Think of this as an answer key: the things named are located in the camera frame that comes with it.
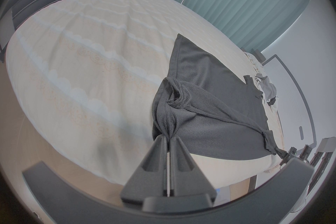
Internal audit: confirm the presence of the bed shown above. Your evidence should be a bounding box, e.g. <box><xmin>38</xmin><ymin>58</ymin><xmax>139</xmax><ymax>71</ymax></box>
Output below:
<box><xmin>5</xmin><ymin>0</ymin><xmax>317</xmax><ymax>192</ymax></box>

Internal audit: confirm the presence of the grey bedside table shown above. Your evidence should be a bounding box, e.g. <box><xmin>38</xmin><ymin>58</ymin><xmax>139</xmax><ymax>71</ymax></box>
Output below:
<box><xmin>241</xmin><ymin>47</ymin><xmax>265</xmax><ymax>62</ymax></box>

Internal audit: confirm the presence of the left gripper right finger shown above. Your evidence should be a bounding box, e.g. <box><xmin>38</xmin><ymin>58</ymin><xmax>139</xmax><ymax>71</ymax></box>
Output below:
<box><xmin>169</xmin><ymin>135</ymin><xmax>216</xmax><ymax>204</ymax></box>

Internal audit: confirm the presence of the white printed pillow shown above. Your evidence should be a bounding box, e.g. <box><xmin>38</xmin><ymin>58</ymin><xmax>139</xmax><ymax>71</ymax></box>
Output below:
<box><xmin>244</xmin><ymin>51</ymin><xmax>263</xmax><ymax>74</ymax></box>

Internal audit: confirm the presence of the black T-shirt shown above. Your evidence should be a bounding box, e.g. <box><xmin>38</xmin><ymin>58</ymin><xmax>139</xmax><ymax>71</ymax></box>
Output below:
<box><xmin>151</xmin><ymin>33</ymin><xmax>284</xmax><ymax>160</ymax></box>

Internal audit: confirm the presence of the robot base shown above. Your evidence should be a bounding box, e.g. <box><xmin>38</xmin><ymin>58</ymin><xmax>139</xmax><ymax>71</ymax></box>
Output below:
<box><xmin>214</xmin><ymin>186</ymin><xmax>231</xmax><ymax>202</ymax></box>

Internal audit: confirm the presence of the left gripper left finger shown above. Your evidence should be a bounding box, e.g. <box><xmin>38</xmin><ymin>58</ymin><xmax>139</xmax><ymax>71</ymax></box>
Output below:
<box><xmin>121</xmin><ymin>135</ymin><xmax>168</xmax><ymax>207</ymax></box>

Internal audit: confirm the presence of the pile of clothes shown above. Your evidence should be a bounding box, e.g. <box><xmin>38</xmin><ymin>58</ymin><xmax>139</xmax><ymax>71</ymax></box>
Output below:
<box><xmin>253</xmin><ymin>73</ymin><xmax>279</xmax><ymax>110</ymax></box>

